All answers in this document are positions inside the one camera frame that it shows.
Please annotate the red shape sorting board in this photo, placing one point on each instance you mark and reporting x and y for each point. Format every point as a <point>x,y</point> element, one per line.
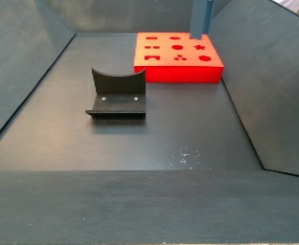
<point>175,58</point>

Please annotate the black curved holder stand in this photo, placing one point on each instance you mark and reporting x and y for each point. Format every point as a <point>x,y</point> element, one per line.
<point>120,95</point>

